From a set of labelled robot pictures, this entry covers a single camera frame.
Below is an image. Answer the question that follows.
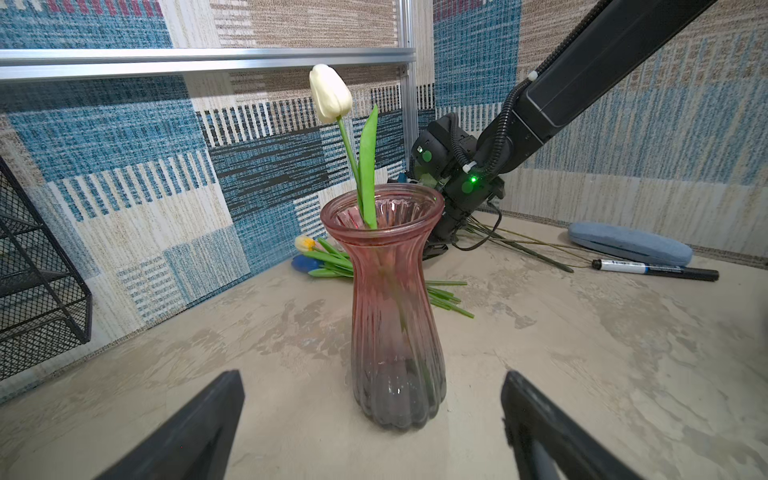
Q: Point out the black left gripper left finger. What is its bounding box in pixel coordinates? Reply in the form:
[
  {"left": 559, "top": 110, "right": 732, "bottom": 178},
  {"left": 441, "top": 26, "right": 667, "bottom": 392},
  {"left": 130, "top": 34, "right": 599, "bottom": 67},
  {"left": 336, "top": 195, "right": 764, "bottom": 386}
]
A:
[{"left": 98, "top": 370, "right": 245, "bottom": 479}]

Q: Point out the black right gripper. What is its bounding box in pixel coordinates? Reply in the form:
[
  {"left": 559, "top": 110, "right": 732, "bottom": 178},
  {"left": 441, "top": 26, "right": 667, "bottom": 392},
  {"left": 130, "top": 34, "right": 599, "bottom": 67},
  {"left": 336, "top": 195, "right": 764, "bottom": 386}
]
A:
[{"left": 422, "top": 179, "right": 505, "bottom": 260}]

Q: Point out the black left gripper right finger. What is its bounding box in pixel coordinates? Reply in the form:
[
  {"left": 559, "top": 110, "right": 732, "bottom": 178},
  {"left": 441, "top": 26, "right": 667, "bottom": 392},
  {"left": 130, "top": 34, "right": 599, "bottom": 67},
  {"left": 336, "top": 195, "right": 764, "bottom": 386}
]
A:
[{"left": 501, "top": 370, "right": 640, "bottom": 479}]

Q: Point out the white tulip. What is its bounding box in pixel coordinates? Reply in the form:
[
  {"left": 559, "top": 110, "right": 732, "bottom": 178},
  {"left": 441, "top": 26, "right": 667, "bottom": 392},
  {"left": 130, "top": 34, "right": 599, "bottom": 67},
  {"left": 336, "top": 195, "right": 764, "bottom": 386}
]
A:
[{"left": 309, "top": 64, "right": 379, "bottom": 230}]

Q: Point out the pink ribbed glass vase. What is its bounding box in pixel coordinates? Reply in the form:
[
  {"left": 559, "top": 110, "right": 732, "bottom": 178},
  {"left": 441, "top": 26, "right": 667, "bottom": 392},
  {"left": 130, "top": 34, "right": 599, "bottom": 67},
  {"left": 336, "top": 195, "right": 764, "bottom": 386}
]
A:
[{"left": 320, "top": 183, "right": 447, "bottom": 430}]

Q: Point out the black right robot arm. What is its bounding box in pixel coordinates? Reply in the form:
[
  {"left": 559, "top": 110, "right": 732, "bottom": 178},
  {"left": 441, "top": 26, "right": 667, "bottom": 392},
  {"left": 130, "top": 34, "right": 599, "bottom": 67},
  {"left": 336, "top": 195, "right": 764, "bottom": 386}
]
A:
[{"left": 408, "top": 1, "right": 711, "bottom": 259}]

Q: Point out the dusty blue hydrangea bunch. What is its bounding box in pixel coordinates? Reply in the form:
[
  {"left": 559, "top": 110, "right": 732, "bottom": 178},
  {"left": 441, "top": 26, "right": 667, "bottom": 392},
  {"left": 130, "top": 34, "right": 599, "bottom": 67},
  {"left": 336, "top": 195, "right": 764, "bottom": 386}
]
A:
[{"left": 464, "top": 217, "right": 592, "bottom": 273}]

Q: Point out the blue glasses case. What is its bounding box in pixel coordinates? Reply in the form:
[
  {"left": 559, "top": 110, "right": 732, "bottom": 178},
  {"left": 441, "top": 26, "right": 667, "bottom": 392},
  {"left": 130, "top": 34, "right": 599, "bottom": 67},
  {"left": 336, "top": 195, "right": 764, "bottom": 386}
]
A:
[{"left": 568, "top": 222, "right": 693, "bottom": 267}]

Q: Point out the blue tulip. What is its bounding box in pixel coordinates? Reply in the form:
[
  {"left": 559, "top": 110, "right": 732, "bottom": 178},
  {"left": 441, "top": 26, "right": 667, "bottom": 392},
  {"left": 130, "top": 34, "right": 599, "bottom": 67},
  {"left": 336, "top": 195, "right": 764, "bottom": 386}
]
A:
[{"left": 291, "top": 255, "right": 475, "bottom": 319}]

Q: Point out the black white marker pen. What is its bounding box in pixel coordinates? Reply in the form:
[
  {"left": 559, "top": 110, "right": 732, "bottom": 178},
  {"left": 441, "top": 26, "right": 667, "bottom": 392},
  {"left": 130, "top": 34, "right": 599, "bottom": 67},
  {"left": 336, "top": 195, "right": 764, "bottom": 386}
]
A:
[{"left": 591, "top": 259, "right": 720, "bottom": 282}]

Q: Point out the black wire mesh shelf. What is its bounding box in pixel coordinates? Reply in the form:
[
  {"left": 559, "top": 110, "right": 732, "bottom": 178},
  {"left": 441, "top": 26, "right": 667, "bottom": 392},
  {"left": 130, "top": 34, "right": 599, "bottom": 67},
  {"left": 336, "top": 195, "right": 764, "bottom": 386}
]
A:
[{"left": 1, "top": 163, "right": 92, "bottom": 380}]

